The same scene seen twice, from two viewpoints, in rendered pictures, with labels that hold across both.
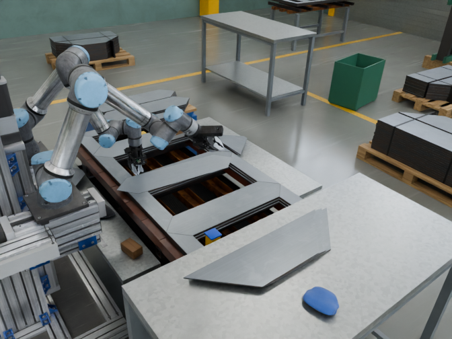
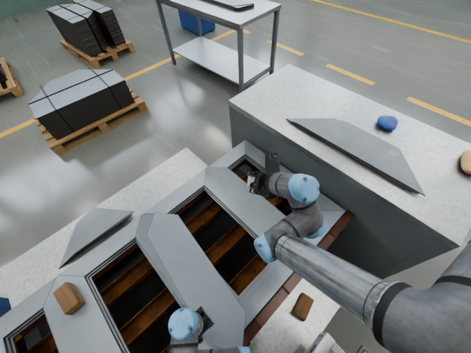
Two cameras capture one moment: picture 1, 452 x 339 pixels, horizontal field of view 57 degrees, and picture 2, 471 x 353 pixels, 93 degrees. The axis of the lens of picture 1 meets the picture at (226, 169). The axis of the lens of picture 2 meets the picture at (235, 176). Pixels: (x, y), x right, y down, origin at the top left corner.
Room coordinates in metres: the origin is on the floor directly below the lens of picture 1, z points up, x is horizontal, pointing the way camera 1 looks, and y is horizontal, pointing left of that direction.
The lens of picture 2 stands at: (1.83, 0.55, 1.93)
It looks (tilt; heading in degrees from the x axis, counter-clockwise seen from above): 54 degrees down; 268
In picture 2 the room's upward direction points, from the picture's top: 4 degrees counter-clockwise
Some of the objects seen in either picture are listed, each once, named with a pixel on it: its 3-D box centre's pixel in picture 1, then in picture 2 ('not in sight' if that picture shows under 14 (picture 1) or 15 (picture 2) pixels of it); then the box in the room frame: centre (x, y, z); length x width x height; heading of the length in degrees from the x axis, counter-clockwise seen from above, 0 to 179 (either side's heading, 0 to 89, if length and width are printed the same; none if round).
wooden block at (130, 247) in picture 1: (131, 248); (303, 306); (1.56, 0.46, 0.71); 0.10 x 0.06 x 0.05; 50
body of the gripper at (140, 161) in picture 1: (136, 153); (197, 323); (2.00, 0.50, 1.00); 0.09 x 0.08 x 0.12; 38
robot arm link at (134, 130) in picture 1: (133, 127); (185, 325); (2.00, 0.50, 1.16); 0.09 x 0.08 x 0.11; 89
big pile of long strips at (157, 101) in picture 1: (140, 107); not in sight; (3.05, 0.69, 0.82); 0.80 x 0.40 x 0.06; 128
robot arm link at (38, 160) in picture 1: (48, 168); not in sight; (1.49, 0.75, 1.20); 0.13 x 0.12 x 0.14; 30
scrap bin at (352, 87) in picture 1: (354, 81); not in sight; (5.45, -1.69, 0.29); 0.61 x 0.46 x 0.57; 138
